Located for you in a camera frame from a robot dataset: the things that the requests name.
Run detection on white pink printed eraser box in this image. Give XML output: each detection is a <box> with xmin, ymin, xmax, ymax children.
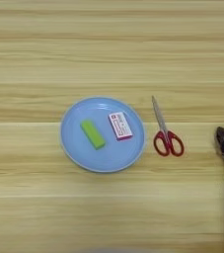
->
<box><xmin>108</xmin><ymin>111</ymin><xmax>133</xmax><ymax>142</ymax></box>

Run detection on green rectangular eraser block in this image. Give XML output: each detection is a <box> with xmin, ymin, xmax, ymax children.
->
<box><xmin>80</xmin><ymin>119</ymin><xmax>107</xmax><ymax>151</ymax></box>

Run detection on blue round plate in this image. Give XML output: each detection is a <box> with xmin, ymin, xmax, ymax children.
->
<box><xmin>59</xmin><ymin>96</ymin><xmax>147</xmax><ymax>174</ymax></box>

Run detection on red handled scissors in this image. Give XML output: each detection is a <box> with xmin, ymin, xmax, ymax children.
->
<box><xmin>151</xmin><ymin>95</ymin><xmax>186</xmax><ymax>157</ymax></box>

